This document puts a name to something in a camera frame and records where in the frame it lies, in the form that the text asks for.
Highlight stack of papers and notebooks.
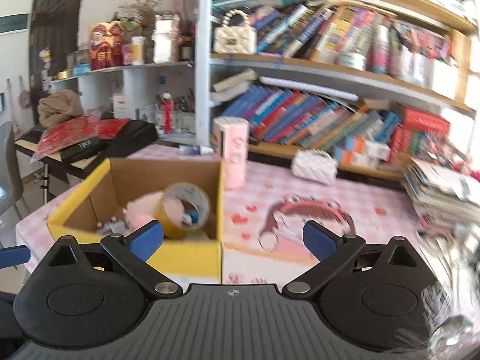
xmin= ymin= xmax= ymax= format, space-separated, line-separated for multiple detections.
xmin=402 ymin=159 xmax=479 ymax=230

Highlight red dictionary books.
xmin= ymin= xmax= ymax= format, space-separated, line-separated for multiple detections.
xmin=388 ymin=104 xmax=450 ymax=164

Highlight fortune god figurine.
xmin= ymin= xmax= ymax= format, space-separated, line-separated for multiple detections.
xmin=89 ymin=20 xmax=125 ymax=71

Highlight orange white box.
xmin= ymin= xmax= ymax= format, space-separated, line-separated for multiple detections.
xmin=334 ymin=147 xmax=380 ymax=168
xmin=345 ymin=136 xmax=391 ymax=161

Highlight yellow cardboard box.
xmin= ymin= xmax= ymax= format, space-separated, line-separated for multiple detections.
xmin=47 ymin=158 xmax=224 ymax=286

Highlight pink checkered tablecloth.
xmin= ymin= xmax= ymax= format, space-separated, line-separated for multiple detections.
xmin=16 ymin=145 xmax=422 ymax=285

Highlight blue plastic wrapper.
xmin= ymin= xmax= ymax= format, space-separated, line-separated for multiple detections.
xmin=182 ymin=211 xmax=199 ymax=228

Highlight pink cylindrical cup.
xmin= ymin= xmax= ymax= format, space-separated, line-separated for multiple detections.
xmin=212 ymin=116 xmax=250 ymax=190

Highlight brown cloth bundle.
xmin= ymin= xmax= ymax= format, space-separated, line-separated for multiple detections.
xmin=37 ymin=89 xmax=84 ymax=128

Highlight row of colourful books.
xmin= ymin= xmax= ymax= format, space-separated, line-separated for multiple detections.
xmin=221 ymin=85 xmax=402 ymax=151

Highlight yellow tape roll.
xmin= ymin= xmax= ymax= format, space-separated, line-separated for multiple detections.
xmin=154 ymin=183 xmax=212 ymax=240

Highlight orange white box upper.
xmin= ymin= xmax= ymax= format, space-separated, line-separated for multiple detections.
xmin=345 ymin=136 xmax=391 ymax=161

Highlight large pink plush pig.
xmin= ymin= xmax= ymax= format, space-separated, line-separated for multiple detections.
xmin=123 ymin=191 xmax=184 ymax=231

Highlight white quilted pouch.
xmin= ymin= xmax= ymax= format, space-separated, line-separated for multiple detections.
xmin=290 ymin=150 xmax=338 ymax=185

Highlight red paper sheets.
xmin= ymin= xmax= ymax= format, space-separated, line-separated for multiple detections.
xmin=32 ymin=116 xmax=130 ymax=164

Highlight black electric piano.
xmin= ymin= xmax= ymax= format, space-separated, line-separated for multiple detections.
xmin=15 ymin=116 xmax=158 ymax=179

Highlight orange white box lower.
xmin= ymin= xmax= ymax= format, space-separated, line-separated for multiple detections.
xmin=334 ymin=147 xmax=380 ymax=168

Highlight white bookshelf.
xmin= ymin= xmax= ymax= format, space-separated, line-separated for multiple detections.
xmin=48 ymin=0 xmax=480 ymax=181

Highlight cream quilted handbag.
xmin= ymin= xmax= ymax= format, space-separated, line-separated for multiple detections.
xmin=213 ymin=9 xmax=257 ymax=55

